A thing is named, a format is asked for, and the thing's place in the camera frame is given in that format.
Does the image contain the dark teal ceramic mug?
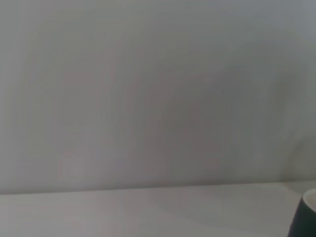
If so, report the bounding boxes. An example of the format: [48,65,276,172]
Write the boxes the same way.
[287,188,316,237]

